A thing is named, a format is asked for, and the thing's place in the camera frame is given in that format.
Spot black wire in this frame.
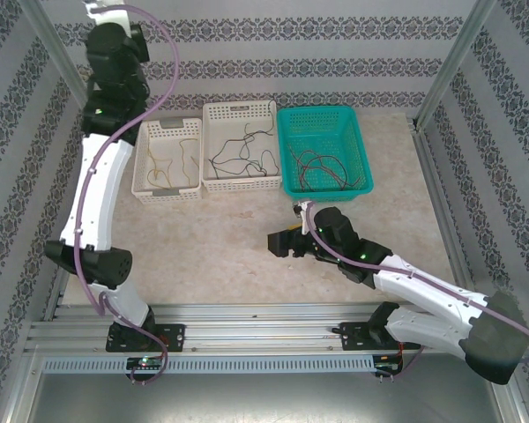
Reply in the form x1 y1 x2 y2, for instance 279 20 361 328
211 147 252 177
208 135 255 171
244 100 278 142
245 149 280 177

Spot orange wire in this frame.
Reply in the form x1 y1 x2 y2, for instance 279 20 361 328
156 156 175 189
178 137 203 187

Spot teal perforated basket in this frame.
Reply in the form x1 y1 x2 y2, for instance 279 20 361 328
276 105 375 204

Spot white perforated basket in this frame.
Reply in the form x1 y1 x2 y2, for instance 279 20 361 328
201 100 283 194

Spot small controller circuit board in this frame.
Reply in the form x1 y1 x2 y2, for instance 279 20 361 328
373 355 403 375
126 356 165 370

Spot white basket grey handles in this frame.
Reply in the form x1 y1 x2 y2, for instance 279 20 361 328
130 116 204 204

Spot aluminium frame post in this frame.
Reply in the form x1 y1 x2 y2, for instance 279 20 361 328
415 0 500 132
19 0 93 105

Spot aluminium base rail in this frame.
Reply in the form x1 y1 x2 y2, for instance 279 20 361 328
26 303 473 353

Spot aluminium side rail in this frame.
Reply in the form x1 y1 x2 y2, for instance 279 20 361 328
412 122 475 305
41 263 71 323

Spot slotted grey cable duct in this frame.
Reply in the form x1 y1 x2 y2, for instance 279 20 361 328
41 352 406 375

